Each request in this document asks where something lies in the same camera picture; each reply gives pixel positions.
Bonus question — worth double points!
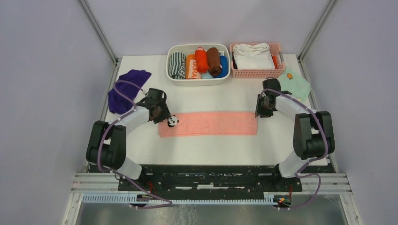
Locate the dark blue rolled towel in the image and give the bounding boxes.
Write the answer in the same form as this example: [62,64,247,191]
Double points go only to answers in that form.
[214,55,229,78]

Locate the red orange rolled towel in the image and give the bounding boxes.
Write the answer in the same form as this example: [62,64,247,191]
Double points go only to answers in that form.
[195,47,209,74]

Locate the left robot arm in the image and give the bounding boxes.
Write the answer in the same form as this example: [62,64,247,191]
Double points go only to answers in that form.
[85,88,173,191]

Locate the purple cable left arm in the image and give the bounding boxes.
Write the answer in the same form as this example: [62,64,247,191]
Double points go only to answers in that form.
[97,80,173,210]

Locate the white cloth in basket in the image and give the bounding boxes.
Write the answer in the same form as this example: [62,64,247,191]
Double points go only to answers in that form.
[232,43,275,70]

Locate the white plastic tub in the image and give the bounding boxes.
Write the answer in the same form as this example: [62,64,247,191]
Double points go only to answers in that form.
[166,43,231,86]

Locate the aluminium frame post left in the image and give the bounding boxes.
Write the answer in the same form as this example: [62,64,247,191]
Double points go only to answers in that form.
[77,0,118,64]

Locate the brown rolled towel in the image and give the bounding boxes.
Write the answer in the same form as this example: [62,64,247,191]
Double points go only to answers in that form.
[207,47,222,77]

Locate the pink towel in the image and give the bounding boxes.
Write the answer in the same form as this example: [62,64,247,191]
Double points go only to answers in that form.
[158,112,258,138]

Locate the aluminium rail front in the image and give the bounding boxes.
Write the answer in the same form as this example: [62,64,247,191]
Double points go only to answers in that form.
[71,173,352,206]

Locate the aluminium frame post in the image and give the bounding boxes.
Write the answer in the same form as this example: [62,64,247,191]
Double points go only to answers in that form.
[297,0,339,63]
[77,0,118,64]

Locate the light blue rolled towel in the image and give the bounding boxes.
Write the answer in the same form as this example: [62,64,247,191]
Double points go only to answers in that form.
[201,72,213,79]

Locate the purple towel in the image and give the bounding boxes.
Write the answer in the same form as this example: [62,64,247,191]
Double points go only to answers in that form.
[108,69,152,114]

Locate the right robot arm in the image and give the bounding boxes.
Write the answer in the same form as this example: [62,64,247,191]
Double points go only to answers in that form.
[255,78,335,191]

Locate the orange white lettered rolled towel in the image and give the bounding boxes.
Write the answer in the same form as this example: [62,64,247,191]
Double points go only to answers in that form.
[185,54,201,79]

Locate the aluminium frame post right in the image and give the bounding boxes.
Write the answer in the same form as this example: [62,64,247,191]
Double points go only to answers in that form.
[297,0,339,63]

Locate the green white striped rolled towel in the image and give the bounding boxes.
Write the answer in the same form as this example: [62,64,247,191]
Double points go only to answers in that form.
[168,52,186,80]

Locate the mint green cartoon towel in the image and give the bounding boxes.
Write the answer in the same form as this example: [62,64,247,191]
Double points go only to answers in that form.
[278,67,311,101]

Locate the pink plastic basket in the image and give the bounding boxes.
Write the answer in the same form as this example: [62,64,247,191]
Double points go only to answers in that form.
[230,43,286,78]

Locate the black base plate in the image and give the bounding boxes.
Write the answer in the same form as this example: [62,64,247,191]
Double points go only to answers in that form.
[88,164,336,201]

